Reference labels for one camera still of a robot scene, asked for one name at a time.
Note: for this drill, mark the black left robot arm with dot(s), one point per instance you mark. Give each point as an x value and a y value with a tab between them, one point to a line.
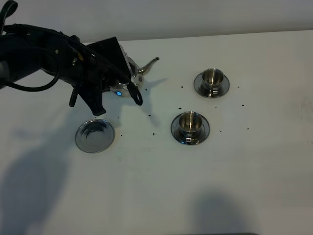
26	49

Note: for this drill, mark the far stainless steel teacup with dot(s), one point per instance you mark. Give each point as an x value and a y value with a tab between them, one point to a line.
212	80

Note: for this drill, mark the stainless steel teacup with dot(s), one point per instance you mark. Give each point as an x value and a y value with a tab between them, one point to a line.
190	125
212	80

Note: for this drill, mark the near stainless steel saucer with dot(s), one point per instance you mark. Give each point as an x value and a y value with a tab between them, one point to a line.
205	131

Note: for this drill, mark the steel saucer under teapot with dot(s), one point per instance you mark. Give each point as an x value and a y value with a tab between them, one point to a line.
94	136

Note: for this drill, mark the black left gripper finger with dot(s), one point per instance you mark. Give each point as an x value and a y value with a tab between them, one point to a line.
92	96

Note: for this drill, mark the near stainless steel teacup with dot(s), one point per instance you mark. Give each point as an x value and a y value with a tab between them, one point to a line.
190	125

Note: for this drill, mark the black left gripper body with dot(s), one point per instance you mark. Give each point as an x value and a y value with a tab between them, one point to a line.
85	70

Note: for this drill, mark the stainless steel teapot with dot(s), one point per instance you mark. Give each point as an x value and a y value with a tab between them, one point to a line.
137	78

